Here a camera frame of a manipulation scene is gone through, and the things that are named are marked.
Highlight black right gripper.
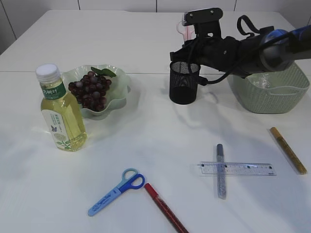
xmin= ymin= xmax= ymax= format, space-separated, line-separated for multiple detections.
xmin=170 ymin=36 xmax=240 ymax=72

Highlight pink scissors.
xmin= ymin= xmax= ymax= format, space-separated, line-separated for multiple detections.
xmin=176 ymin=21 xmax=194 ymax=42

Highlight clear plastic sheet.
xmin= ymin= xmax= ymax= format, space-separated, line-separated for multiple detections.
xmin=256 ymin=73 xmax=273 ymax=89

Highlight purple artificial grape bunch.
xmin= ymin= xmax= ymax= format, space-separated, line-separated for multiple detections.
xmin=68 ymin=67 xmax=116 ymax=112

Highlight yellow tea bottle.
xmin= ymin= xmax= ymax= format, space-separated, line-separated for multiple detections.
xmin=35 ymin=64 xmax=87 ymax=152

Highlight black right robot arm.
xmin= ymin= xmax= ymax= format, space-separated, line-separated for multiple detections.
xmin=170 ymin=12 xmax=311 ymax=84

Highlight black mesh pen holder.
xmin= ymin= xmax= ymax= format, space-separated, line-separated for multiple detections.
xmin=169 ymin=61 xmax=200 ymax=105

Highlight green wavy glass plate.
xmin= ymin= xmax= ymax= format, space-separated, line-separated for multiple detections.
xmin=61 ymin=64 xmax=131 ymax=118

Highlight green woven plastic basket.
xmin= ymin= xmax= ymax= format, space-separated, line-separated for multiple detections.
xmin=228 ymin=63 xmax=310 ymax=114

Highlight clear plastic ruler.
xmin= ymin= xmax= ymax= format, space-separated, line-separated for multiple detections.
xmin=197 ymin=162 xmax=276 ymax=176

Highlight gold glitter pen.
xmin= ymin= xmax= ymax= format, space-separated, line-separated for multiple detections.
xmin=270 ymin=127 xmax=307 ymax=175

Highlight silver glitter pen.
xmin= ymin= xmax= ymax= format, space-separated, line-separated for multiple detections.
xmin=216 ymin=144 xmax=226 ymax=200

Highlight red glitter pen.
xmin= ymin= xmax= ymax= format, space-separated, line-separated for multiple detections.
xmin=144 ymin=183 xmax=189 ymax=233

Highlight blue scissors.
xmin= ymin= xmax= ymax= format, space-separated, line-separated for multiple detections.
xmin=87 ymin=168 xmax=145 ymax=216

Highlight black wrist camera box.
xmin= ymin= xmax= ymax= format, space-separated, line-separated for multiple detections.
xmin=182 ymin=8 xmax=223 ymax=38

